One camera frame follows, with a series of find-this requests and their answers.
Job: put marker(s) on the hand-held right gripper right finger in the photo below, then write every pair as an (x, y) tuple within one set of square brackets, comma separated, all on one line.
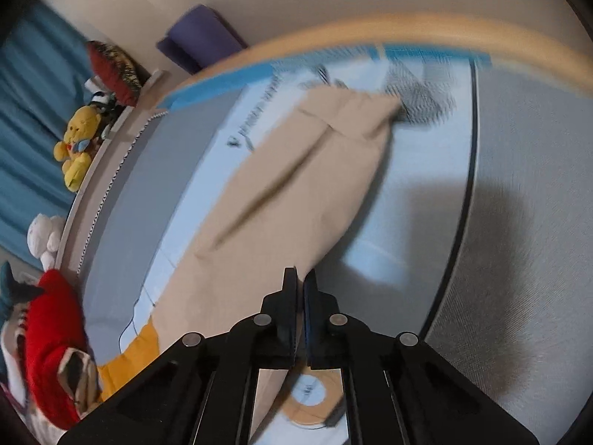
[(311, 320)]

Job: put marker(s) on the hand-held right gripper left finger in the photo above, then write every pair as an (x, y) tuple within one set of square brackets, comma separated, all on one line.
[(291, 315)]

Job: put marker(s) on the beige shirt with yellow sleeves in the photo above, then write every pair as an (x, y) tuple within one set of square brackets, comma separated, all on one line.
[(278, 185)]

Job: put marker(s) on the light blue printed sheet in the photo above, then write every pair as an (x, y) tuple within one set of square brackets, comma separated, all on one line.
[(201, 181)]

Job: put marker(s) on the grey round bed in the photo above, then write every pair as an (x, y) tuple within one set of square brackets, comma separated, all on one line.
[(509, 194)]

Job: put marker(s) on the beige headboard ledge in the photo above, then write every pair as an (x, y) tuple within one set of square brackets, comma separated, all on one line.
[(81, 199)]

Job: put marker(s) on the red knitted garment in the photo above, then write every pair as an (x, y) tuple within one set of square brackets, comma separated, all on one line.
[(51, 324)]

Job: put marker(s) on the yellow plush bear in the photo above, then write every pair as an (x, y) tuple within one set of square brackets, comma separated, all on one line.
[(78, 141)]

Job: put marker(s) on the black and white plush toy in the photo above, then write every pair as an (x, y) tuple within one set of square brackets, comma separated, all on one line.
[(103, 99)]

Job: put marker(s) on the dark red cushion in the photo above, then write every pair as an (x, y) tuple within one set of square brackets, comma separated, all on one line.
[(109, 67)]

